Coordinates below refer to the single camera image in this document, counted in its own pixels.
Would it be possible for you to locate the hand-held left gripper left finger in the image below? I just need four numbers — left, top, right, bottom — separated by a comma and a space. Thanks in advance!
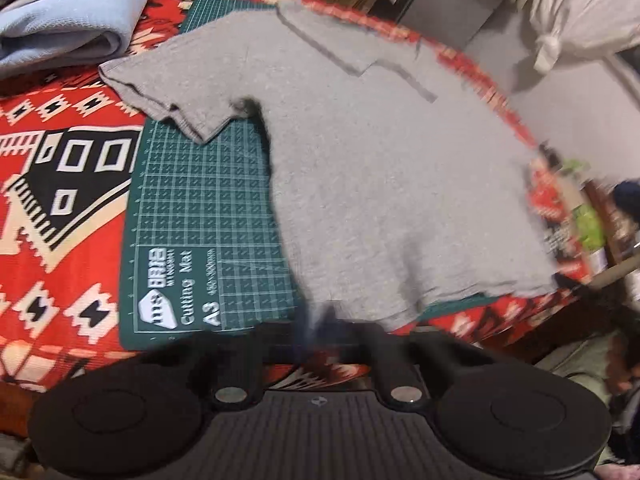
145, 321, 327, 411

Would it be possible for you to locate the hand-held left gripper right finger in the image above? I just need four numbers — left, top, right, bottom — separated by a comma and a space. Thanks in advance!
327, 321, 496, 408

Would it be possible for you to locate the grey t-shirt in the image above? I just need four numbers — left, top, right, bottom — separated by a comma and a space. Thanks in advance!
98, 0, 561, 333

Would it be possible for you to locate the green cutting mat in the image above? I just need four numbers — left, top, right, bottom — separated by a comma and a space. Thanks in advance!
120, 0, 496, 348

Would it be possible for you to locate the red patterned blanket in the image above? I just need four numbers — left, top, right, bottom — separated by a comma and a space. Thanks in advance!
0, 0, 601, 441

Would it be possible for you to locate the green plush bag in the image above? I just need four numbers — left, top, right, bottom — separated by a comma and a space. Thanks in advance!
562, 159, 607, 253

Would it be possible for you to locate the dark blue yarn ball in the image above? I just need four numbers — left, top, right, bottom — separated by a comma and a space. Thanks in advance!
612, 180, 640, 241

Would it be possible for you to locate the folded light blue blanket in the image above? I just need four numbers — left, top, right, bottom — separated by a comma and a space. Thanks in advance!
0, 0, 168, 81

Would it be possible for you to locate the white curtain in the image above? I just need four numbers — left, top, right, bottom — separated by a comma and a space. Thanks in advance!
530, 0, 640, 73

